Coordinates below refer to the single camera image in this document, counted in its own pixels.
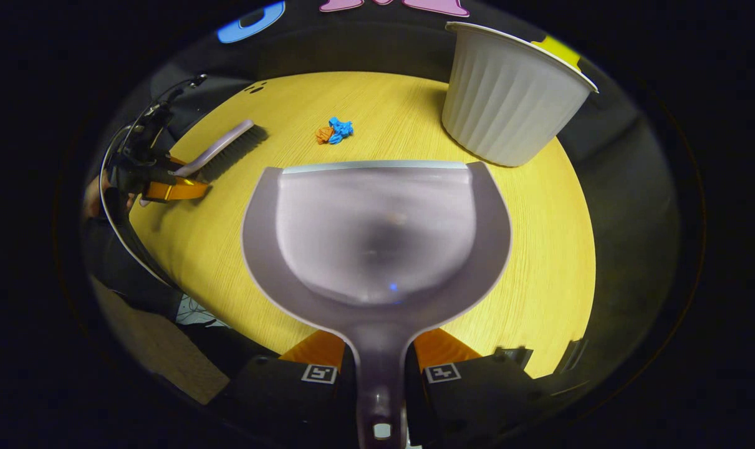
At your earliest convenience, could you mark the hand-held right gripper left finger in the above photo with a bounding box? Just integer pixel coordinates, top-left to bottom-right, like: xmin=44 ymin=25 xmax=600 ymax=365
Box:
xmin=224 ymin=329 xmax=359 ymax=449

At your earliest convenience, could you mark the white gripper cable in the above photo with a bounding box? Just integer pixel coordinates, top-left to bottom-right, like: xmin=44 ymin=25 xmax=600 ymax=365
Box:
xmin=99 ymin=122 xmax=172 ymax=287

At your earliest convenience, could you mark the pale purple dustpan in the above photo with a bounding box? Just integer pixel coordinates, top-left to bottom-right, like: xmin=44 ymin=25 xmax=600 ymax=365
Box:
xmin=241 ymin=160 xmax=513 ymax=449

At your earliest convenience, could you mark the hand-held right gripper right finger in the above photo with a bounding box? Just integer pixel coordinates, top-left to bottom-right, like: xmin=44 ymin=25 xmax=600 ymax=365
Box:
xmin=405 ymin=327 xmax=537 ymax=449

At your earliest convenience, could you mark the blue paper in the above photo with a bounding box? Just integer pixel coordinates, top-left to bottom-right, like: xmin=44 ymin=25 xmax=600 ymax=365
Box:
xmin=327 ymin=117 xmax=354 ymax=145

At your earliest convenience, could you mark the pale purple small broom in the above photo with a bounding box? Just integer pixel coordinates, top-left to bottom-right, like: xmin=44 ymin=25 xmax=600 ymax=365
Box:
xmin=139 ymin=120 xmax=269 ymax=208

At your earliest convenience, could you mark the white ribbed garbage bin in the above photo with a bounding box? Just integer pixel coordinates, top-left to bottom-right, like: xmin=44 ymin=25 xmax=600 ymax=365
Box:
xmin=441 ymin=22 xmax=599 ymax=168

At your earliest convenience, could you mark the black desk edge bracket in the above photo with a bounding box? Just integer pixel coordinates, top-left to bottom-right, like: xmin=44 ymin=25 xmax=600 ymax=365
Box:
xmin=496 ymin=346 xmax=533 ymax=369
xmin=563 ymin=339 xmax=588 ymax=373

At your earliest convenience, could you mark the black backdrop cloth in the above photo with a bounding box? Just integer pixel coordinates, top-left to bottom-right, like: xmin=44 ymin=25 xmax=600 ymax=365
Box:
xmin=147 ymin=0 xmax=683 ymax=400

